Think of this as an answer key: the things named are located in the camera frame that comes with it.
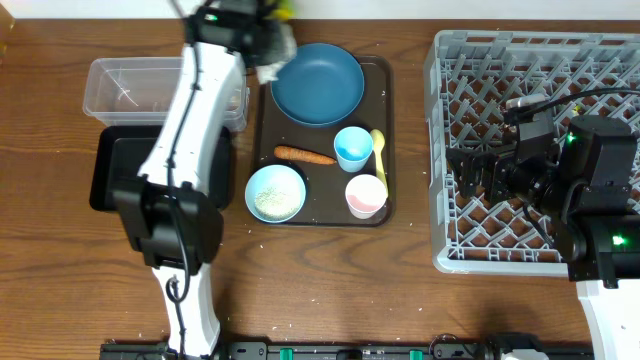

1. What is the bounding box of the pink cup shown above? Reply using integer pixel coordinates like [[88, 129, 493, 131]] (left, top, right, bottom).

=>
[[345, 174, 388, 219]]

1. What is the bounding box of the clear plastic bin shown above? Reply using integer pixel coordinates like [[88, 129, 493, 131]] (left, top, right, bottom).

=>
[[83, 55, 249, 132]]

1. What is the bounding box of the white napkin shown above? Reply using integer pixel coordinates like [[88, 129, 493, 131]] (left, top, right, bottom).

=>
[[253, 22, 297, 85]]

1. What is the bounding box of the black rectangular bin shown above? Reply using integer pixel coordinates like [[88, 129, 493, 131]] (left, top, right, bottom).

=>
[[89, 125, 233, 212]]

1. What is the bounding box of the yellow plastic spoon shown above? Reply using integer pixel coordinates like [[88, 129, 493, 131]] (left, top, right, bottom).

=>
[[370, 129, 389, 195]]

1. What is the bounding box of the dark blue plate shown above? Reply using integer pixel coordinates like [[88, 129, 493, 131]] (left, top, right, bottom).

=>
[[271, 43, 365, 127]]

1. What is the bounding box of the white rice pile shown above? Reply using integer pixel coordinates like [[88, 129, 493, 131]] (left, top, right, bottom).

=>
[[255, 187, 297, 221]]

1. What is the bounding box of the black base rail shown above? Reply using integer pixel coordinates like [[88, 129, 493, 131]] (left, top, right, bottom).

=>
[[98, 339, 602, 360]]

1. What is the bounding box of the left black cable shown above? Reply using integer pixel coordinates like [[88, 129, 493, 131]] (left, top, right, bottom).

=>
[[163, 44, 201, 359]]

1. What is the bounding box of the light blue bowl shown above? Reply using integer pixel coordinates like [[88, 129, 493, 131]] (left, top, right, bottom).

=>
[[245, 165, 307, 224]]

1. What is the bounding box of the dark brown serving tray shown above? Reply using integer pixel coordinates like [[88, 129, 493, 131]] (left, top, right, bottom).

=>
[[251, 56, 396, 227]]

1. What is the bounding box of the orange carrot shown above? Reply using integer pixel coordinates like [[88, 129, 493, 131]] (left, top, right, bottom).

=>
[[274, 145, 337, 165]]

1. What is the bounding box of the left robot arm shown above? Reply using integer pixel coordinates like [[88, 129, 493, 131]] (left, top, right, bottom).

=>
[[113, 1, 296, 359]]

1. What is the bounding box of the black cable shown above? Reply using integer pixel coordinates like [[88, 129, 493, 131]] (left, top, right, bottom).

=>
[[514, 87, 640, 124], [163, 44, 201, 359]]

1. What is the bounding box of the right black cable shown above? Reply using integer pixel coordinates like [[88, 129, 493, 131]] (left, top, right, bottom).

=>
[[514, 87, 640, 124]]

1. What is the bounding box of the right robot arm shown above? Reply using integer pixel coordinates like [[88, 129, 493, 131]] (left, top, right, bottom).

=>
[[446, 106, 639, 359]]

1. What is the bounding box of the light blue cup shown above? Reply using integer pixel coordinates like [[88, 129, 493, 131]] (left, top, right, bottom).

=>
[[334, 126, 373, 173]]

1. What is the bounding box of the grey dishwasher rack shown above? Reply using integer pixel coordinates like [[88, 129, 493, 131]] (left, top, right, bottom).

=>
[[424, 30, 639, 277]]

